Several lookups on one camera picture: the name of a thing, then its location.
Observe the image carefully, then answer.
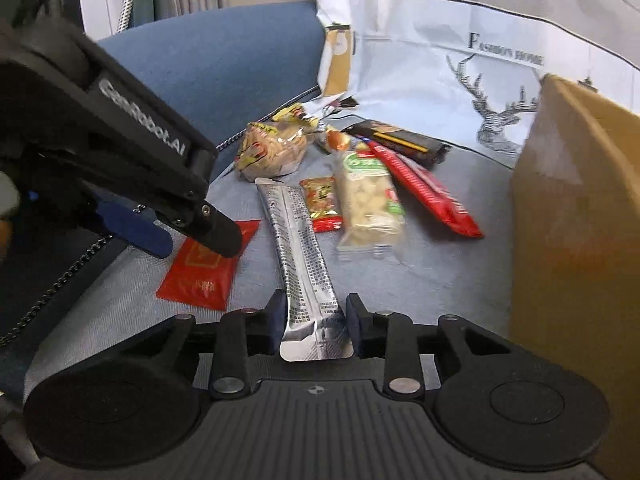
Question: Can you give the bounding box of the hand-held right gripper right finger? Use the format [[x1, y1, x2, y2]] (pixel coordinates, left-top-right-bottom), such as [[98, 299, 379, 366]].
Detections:
[[346, 293, 506, 397]]

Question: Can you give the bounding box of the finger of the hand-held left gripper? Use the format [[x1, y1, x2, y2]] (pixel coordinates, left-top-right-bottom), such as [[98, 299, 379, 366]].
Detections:
[[94, 194, 174, 260], [166, 199, 245, 260]]

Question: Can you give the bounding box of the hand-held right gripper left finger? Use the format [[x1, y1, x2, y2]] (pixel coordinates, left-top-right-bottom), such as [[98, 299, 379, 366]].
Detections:
[[135, 290, 288, 397]]

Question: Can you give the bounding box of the red sauce packet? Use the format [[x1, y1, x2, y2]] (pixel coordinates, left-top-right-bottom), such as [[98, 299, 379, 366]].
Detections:
[[156, 220, 261, 311]]

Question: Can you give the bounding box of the silver stick snack packet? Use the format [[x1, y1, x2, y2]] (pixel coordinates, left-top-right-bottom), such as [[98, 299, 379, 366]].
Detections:
[[255, 178, 354, 363]]

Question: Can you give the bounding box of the small red yellow snack packet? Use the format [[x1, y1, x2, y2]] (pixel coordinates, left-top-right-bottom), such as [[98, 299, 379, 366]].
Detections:
[[299, 175, 344, 234]]

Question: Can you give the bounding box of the brown cardboard box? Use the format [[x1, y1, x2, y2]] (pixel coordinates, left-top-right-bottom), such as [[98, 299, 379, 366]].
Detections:
[[509, 73, 640, 480]]

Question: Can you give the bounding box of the clear bread packet yellow print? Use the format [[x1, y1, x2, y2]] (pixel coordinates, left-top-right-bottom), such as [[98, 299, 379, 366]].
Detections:
[[234, 121, 309, 181]]

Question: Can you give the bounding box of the green label cracker packet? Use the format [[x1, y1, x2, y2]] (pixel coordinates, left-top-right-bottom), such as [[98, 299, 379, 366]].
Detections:
[[333, 150, 406, 257]]

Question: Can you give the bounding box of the yellow snack bar packet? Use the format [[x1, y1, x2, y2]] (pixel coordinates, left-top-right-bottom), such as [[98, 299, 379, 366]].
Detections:
[[272, 103, 355, 154]]

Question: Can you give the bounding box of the long red snack bar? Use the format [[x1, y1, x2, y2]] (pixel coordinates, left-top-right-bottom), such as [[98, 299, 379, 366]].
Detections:
[[366, 140, 485, 239]]

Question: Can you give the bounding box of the dark chocolate bar packet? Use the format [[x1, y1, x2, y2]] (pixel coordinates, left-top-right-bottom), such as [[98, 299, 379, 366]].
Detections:
[[344, 120, 452, 169]]

